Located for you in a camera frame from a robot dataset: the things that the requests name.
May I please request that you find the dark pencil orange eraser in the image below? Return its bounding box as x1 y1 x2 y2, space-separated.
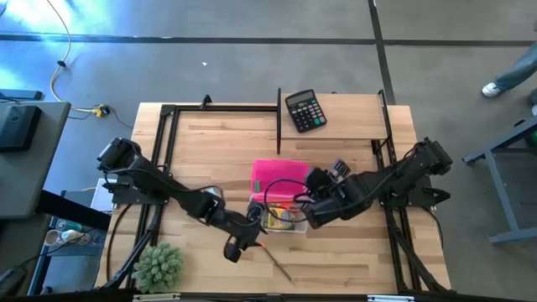
259 242 294 282

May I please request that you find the wooden raised shelf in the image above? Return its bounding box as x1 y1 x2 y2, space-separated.
276 87 389 155

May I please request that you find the grey metal table frame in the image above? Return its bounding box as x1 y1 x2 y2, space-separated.
461 117 537 245

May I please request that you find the black desk calculator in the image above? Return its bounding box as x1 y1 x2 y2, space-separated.
284 88 327 134

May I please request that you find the person's shoe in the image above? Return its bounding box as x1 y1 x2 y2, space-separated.
481 81 503 98

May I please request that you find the green artificial plant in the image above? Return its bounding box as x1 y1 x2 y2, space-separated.
132 242 185 294

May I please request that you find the person's leg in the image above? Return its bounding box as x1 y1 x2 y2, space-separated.
494 41 537 91

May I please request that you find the black cluttered cart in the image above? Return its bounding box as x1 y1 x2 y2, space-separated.
27 190 112 297

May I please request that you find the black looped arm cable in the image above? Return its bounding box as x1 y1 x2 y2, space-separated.
263 178 314 224

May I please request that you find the white box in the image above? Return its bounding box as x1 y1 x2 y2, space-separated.
90 178 119 213

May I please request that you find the grey desk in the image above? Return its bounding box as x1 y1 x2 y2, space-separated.
0 100 71 220

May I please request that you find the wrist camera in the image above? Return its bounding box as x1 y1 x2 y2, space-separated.
223 239 243 264
330 158 352 178

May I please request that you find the silver edge bracket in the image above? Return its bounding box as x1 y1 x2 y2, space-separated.
133 293 181 302
368 294 415 302

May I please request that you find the translucent pencil box pink lid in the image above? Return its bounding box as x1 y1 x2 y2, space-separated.
248 158 311 235

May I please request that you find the cream floor cable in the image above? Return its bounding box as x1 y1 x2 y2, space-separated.
45 0 100 114

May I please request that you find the black box device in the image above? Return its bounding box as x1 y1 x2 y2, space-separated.
0 104 42 153

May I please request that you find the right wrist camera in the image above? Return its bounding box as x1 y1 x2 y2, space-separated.
330 158 352 178

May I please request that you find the black aluminium table frame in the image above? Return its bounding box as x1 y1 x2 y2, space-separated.
100 88 454 297

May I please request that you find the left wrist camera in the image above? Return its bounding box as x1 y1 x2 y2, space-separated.
223 239 243 264

